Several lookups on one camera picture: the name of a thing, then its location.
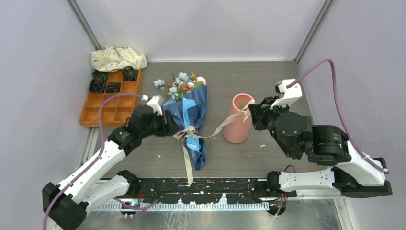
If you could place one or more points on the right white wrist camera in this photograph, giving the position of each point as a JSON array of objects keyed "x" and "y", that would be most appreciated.
[{"x": 288, "y": 91}]

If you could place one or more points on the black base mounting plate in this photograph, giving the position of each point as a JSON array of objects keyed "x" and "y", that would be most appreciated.
[{"x": 202, "y": 190}]

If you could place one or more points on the dark rolled sock top right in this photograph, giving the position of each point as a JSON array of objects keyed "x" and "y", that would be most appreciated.
[{"x": 129, "y": 73}]

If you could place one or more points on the pink cylindrical vase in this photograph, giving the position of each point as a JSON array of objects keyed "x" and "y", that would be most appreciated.
[{"x": 237, "y": 131}]

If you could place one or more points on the orange compartment tray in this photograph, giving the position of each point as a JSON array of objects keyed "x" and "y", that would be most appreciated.
[{"x": 112, "y": 109}]

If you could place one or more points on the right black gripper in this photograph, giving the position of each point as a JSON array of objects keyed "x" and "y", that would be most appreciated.
[{"x": 259, "y": 111}]

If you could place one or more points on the dark rolled sock left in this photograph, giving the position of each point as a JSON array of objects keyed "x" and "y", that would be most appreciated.
[{"x": 97, "y": 85}]

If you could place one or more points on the dark rolled sock middle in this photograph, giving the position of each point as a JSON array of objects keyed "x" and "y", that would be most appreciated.
[{"x": 113, "y": 88}]

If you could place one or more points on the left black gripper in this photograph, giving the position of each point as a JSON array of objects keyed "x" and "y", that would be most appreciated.
[{"x": 169, "y": 128}]

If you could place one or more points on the aluminium rail frame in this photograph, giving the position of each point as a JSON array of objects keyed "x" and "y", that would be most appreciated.
[{"x": 275, "y": 207}]

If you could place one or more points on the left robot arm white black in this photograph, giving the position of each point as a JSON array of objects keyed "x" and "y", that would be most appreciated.
[{"x": 68, "y": 202}]

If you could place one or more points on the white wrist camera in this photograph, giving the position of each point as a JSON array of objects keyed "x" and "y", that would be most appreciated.
[
  {"x": 156, "y": 102},
  {"x": 288, "y": 91}
]

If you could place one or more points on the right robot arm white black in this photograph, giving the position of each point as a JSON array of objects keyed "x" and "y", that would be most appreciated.
[{"x": 325, "y": 145}]

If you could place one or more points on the dark rolled sock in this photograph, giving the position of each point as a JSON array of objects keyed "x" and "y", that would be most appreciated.
[
  {"x": 97, "y": 85},
  {"x": 129, "y": 73},
  {"x": 113, "y": 88}
]

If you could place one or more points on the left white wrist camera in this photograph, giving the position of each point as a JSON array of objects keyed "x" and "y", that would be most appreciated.
[{"x": 156, "y": 102}]

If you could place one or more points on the flower bouquet blue paper wrap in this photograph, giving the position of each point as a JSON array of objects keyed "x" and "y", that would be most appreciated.
[{"x": 187, "y": 99}]

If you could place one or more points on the cream patterned cloth bag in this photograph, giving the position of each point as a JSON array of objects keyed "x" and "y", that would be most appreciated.
[{"x": 113, "y": 59}]

